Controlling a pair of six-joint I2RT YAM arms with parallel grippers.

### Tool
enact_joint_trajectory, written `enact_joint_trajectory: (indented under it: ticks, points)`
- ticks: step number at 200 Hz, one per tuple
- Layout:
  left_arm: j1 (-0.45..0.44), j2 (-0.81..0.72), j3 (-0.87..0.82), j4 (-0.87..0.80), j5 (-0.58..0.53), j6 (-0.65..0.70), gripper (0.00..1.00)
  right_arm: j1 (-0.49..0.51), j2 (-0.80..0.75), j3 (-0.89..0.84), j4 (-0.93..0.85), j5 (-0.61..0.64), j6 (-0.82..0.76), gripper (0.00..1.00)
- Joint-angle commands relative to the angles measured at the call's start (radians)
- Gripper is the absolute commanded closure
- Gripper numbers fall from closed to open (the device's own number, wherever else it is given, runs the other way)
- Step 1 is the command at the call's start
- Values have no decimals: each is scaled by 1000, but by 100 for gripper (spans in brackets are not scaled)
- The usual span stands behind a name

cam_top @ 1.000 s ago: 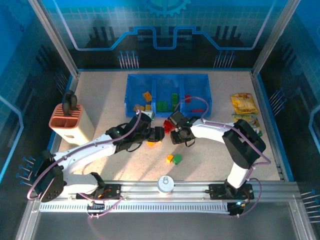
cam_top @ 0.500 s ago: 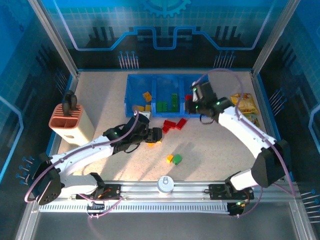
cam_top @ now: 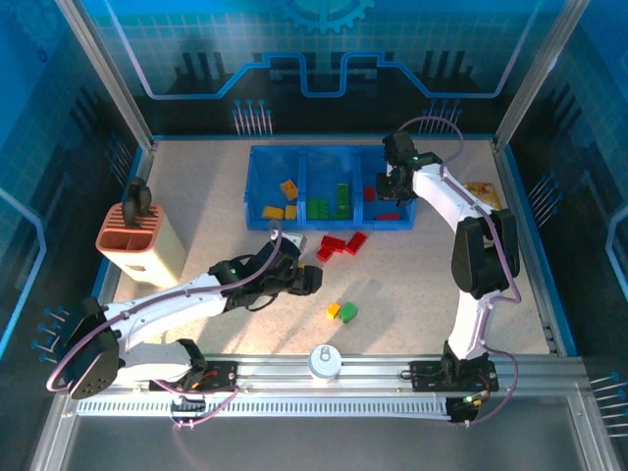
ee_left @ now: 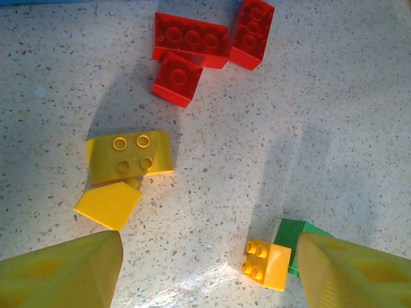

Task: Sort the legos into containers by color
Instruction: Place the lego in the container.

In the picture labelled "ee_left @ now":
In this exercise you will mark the yellow sloped lego brick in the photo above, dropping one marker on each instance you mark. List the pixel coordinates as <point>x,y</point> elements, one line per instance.
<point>107,203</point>

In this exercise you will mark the small red lego brick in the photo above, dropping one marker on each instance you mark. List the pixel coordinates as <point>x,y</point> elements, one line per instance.
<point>177,78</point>

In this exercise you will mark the yellow curved four-stud lego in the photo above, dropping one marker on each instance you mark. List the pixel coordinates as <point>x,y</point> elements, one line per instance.
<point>128,157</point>

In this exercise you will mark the long red lego brick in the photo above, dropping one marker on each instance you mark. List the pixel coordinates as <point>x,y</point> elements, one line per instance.
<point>192,38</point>

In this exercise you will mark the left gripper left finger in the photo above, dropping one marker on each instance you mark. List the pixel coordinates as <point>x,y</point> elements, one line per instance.
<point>57,276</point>

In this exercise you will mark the green lego brick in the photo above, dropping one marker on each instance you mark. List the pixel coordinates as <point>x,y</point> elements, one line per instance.
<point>287,232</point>

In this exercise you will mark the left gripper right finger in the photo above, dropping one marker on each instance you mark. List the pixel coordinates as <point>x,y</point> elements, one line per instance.
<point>353,276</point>

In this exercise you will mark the small yellow lego brick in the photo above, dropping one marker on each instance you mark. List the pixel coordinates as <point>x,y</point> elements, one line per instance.
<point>268,264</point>

